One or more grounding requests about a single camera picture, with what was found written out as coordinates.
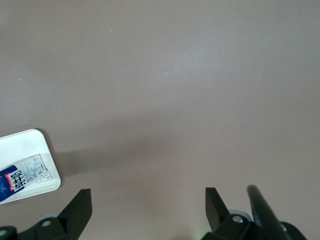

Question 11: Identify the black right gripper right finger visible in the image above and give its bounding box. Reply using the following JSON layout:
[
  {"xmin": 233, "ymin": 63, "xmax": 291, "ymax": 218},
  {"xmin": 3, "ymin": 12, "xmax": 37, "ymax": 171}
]
[{"xmin": 203, "ymin": 186, "xmax": 255, "ymax": 240}]

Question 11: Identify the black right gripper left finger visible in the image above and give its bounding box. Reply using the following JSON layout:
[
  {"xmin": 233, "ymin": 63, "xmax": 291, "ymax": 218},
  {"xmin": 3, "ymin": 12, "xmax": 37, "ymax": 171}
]
[{"xmin": 18, "ymin": 188, "xmax": 93, "ymax": 240}]

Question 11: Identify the blue white milk carton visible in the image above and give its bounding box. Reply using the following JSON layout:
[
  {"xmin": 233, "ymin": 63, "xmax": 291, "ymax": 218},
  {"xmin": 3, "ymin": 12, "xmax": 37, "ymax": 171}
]
[{"xmin": 0, "ymin": 153, "xmax": 49, "ymax": 204}]

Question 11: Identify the cream plastic tray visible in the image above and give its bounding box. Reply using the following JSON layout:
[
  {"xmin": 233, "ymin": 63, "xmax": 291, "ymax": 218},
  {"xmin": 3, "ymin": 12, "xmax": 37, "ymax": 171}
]
[{"xmin": 0, "ymin": 128, "xmax": 62, "ymax": 206}]

